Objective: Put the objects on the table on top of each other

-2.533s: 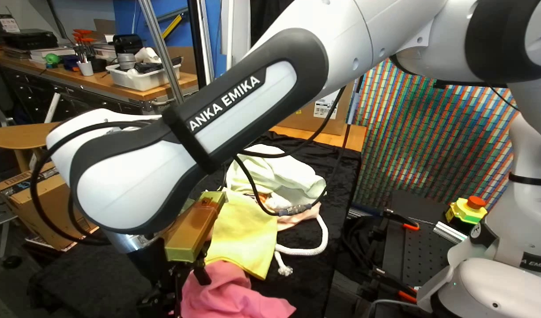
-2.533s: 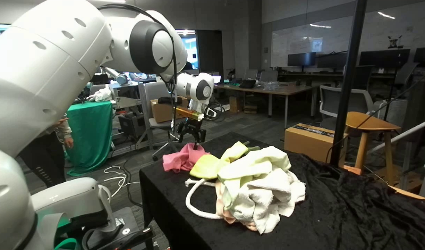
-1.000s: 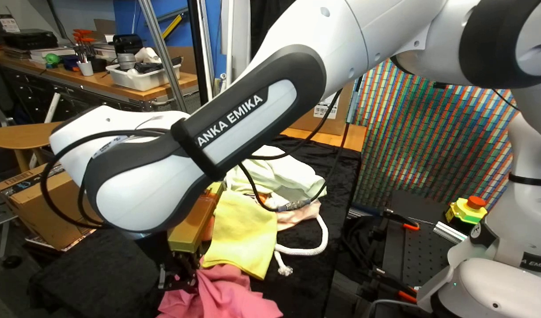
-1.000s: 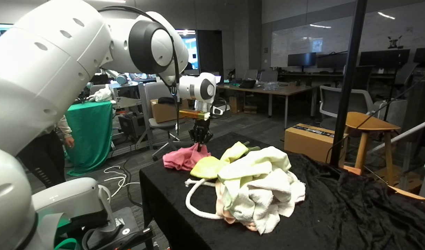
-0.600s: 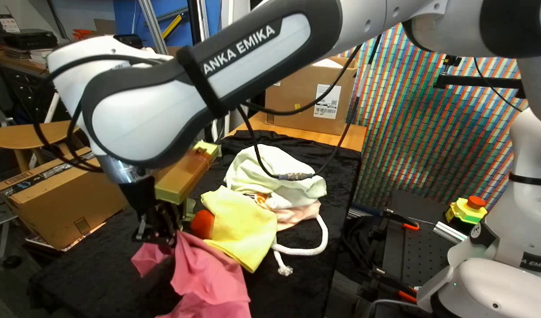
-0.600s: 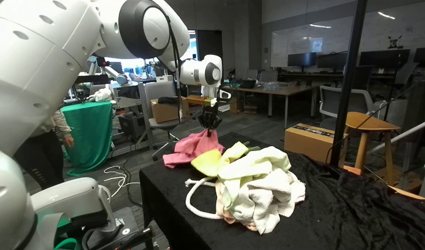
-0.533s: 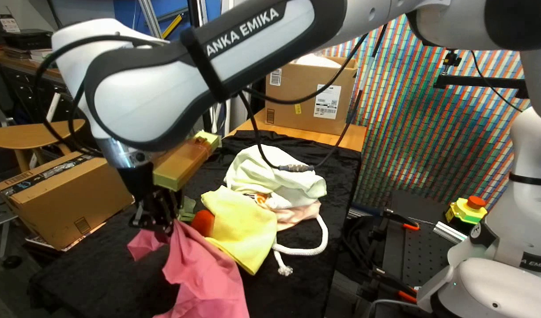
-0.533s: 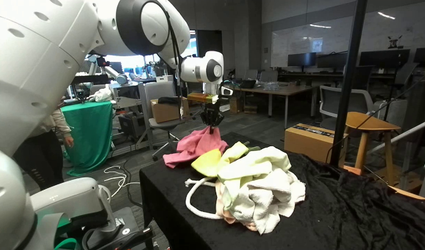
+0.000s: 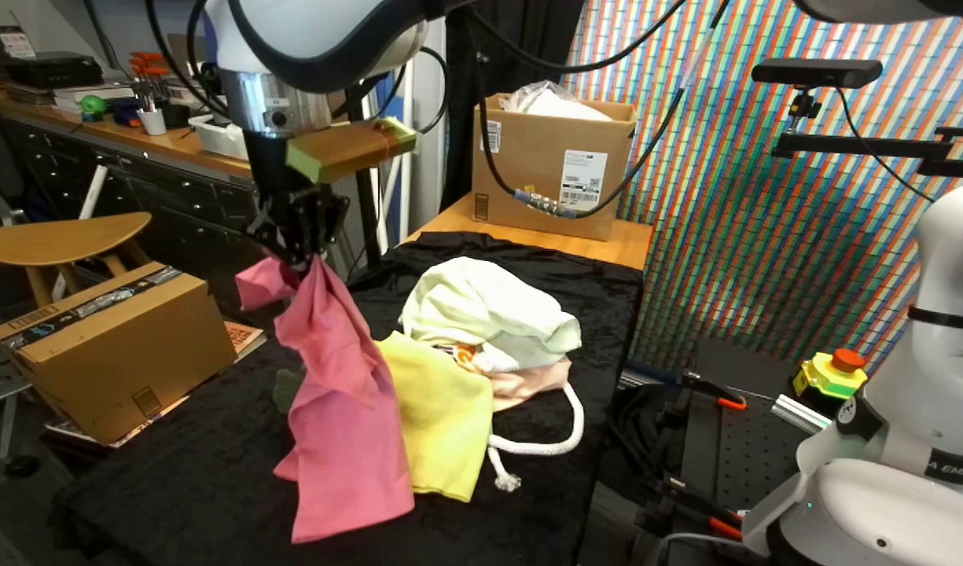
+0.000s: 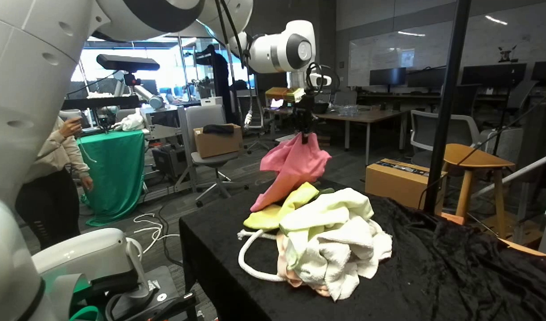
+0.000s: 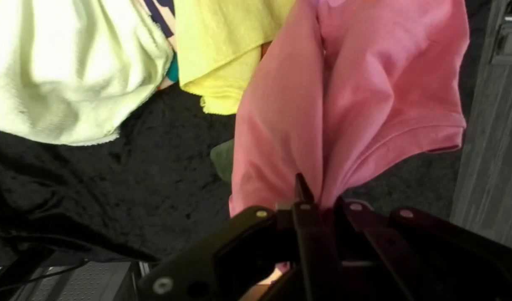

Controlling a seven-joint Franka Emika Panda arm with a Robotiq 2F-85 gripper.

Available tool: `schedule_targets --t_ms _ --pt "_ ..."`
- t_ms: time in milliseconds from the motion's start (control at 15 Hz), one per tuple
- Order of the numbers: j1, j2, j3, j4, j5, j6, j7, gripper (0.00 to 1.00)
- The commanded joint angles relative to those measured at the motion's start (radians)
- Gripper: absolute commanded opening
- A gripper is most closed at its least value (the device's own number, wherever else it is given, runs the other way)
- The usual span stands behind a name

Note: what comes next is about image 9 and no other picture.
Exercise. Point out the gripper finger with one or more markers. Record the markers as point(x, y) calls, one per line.
point(270, 236)
point(328, 214)

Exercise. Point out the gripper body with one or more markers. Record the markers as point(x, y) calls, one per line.
point(270, 169)

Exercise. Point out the pink cloth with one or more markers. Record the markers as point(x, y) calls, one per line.
point(343, 424)

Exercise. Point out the white plastic bin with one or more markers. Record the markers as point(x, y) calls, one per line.
point(222, 135)

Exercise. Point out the white cup with pens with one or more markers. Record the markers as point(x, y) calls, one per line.
point(152, 118)

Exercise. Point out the workbench with dark drawers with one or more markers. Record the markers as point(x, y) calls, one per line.
point(135, 177)

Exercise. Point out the dark green cloth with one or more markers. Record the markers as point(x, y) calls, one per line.
point(286, 389)

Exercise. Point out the pale green cloth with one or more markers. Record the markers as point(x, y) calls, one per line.
point(489, 310)

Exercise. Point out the green round object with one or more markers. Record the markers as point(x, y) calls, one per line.
point(93, 104)

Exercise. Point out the taped cardboard box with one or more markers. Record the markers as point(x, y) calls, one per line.
point(119, 354)

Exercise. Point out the wooden stool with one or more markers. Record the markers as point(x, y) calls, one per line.
point(60, 240)

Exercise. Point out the open cardboard box with labels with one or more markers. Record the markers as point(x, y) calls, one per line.
point(544, 169)

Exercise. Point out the yellow cloth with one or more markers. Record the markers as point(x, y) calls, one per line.
point(442, 417)

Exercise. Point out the black flat case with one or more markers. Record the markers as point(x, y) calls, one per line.
point(53, 69)

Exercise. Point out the clear plastic bag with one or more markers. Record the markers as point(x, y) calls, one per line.
point(548, 98)

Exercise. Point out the black velvet table cover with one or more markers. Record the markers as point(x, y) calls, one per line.
point(214, 479)

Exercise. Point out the peach cloth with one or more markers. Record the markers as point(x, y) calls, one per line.
point(528, 381)

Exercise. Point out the multicoloured patterned backdrop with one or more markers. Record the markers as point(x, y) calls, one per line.
point(764, 236)

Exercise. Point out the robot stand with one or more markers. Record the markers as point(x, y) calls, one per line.
point(733, 448)

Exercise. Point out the aluminium profile bar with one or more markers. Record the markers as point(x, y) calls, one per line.
point(799, 413)

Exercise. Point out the yellow emergency stop button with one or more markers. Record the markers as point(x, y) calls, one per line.
point(831, 376)

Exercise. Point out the camera on mount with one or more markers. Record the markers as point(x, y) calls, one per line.
point(819, 73)

